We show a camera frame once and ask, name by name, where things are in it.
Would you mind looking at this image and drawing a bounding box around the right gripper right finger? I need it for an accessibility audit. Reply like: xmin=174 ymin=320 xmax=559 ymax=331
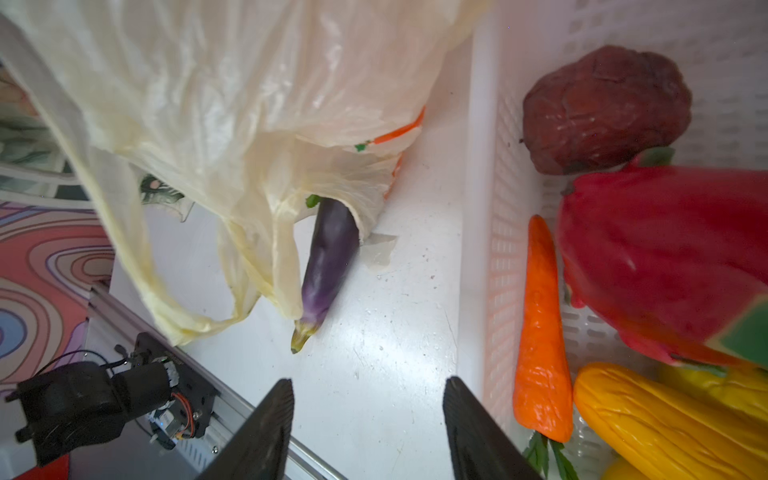
xmin=442 ymin=376 xmax=541 ymax=480

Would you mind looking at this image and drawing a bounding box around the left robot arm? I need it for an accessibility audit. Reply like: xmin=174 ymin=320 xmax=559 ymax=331
xmin=7 ymin=332 xmax=219 ymax=467

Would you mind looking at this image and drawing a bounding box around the toy pink dragon fruit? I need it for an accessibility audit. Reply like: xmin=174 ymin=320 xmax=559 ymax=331
xmin=556 ymin=147 xmax=767 ymax=367

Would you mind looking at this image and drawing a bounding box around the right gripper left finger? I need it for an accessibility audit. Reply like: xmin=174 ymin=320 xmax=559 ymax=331
xmin=196 ymin=379 xmax=295 ymax=480

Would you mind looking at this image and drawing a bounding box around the leaf print canvas tote bag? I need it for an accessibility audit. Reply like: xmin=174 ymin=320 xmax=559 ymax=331
xmin=0 ymin=65 xmax=196 ymax=223

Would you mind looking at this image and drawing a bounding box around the toy yellow bell pepper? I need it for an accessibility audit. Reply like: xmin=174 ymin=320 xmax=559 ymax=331
xmin=657 ymin=364 xmax=767 ymax=423

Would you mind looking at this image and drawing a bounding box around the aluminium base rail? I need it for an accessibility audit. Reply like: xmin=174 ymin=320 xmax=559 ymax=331
xmin=86 ymin=281 xmax=349 ymax=480

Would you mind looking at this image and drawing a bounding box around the toy carrot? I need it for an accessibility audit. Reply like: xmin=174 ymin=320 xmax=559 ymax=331
xmin=513 ymin=215 xmax=578 ymax=479

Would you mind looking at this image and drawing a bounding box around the toy purple eggplant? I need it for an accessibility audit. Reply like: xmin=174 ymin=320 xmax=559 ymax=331
xmin=290 ymin=198 xmax=360 ymax=354

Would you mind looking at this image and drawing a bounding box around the toy dark red fruit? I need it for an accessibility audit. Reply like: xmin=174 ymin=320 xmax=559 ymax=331
xmin=522 ymin=45 xmax=693 ymax=175

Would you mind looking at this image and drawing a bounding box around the cream plastic grocery bag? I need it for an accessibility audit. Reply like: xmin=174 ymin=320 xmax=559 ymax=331
xmin=1 ymin=1 xmax=488 ymax=345

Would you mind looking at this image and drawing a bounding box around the white perforated plastic basket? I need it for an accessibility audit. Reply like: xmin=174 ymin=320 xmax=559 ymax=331
xmin=457 ymin=1 xmax=767 ymax=449

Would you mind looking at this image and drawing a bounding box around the toy yellow corn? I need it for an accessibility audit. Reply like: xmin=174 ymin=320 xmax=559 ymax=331
xmin=573 ymin=363 xmax=767 ymax=479

